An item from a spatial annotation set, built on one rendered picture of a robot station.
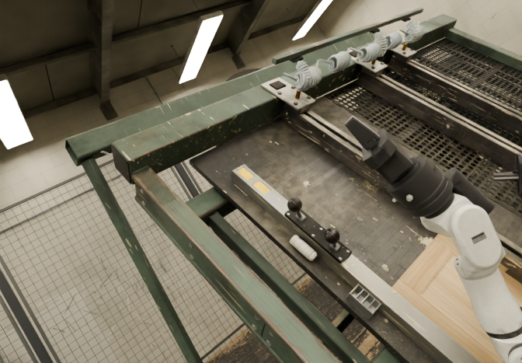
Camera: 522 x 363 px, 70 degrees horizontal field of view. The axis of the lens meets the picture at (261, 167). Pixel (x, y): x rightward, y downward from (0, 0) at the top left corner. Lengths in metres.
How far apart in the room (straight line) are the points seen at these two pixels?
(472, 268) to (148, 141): 0.86
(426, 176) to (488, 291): 0.23
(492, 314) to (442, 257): 0.39
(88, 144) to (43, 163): 4.26
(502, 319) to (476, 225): 0.18
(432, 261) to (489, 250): 0.42
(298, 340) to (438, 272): 0.45
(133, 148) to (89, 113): 5.02
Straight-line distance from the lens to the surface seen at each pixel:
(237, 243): 1.07
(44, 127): 6.07
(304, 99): 1.39
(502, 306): 0.79
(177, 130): 1.17
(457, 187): 0.74
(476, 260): 0.72
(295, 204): 0.92
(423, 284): 1.08
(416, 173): 0.67
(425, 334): 0.98
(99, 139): 1.65
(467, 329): 1.08
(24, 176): 5.87
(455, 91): 1.92
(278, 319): 0.87
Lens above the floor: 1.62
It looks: 3 degrees up
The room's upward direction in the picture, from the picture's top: 32 degrees counter-clockwise
